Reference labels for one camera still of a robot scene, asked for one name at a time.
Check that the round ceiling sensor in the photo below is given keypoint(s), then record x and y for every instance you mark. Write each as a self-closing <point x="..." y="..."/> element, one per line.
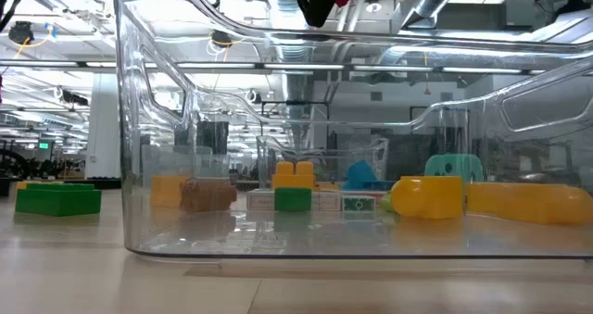
<point x="373" y="7"/>

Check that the white pillar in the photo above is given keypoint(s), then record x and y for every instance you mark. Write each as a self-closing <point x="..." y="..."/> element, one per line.
<point x="104" y="129"/>

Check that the small dark green brick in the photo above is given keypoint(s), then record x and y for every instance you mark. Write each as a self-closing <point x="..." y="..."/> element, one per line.
<point x="293" y="199"/>

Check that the small mint brick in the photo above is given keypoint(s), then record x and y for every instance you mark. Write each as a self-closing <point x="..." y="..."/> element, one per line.
<point x="359" y="204"/>

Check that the black upright panel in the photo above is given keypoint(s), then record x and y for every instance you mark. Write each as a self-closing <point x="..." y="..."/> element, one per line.
<point x="213" y="138"/>

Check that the clear plastic bin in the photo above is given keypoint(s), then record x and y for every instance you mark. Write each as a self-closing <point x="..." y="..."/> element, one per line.
<point x="268" y="156"/>
<point x="125" y="166"/>

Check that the black ceiling device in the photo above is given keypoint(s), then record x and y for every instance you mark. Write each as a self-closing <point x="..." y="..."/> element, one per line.
<point x="221" y="38"/>
<point x="21" y="32"/>

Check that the small light green brick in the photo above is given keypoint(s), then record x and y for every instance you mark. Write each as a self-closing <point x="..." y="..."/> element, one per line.
<point x="386" y="204"/>

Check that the black aluminium table frame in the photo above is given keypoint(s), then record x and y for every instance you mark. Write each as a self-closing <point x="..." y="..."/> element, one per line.
<point x="92" y="183"/>

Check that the green toy block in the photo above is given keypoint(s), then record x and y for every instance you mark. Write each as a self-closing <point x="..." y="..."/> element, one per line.
<point x="58" y="200"/>

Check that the green exit sign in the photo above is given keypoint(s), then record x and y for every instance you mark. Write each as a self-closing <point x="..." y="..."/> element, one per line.
<point x="43" y="145"/>

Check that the yellow sloped toy block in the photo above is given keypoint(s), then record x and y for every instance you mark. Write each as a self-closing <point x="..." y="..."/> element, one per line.
<point x="528" y="203"/>

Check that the yellow two-stud toy block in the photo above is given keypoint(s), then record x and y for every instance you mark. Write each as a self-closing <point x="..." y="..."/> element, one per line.
<point x="294" y="179"/>

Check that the brown toy block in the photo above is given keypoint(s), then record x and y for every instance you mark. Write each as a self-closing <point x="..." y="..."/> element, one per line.
<point x="208" y="196"/>

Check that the playing card deck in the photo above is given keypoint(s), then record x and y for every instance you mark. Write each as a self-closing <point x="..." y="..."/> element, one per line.
<point x="366" y="192"/>
<point x="259" y="200"/>

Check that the ceiling light strip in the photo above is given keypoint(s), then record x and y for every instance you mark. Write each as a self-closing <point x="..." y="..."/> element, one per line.
<point x="394" y="68"/>
<point x="218" y="66"/>
<point x="37" y="64"/>
<point x="303" y="67"/>
<point x="482" y="70"/>

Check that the silver corrugated duct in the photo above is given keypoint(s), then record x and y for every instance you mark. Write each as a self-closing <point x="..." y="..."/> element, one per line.
<point x="296" y="87"/>

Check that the cyan foam die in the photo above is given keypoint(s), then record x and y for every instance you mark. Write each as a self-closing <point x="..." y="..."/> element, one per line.
<point x="454" y="168"/>

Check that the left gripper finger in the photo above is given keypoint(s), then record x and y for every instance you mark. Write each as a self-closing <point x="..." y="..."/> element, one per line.
<point x="319" y="3"/>

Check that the small clear plastic container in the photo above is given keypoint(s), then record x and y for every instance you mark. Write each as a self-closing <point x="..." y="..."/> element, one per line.
<point x="162" y="159"/>

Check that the blue sloped toy block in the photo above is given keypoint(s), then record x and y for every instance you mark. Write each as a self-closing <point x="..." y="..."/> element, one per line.
<point x="359" y="175"/>

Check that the small yellow stud brick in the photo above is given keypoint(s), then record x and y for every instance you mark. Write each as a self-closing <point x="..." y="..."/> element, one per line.
<point x="326" y="186"/>

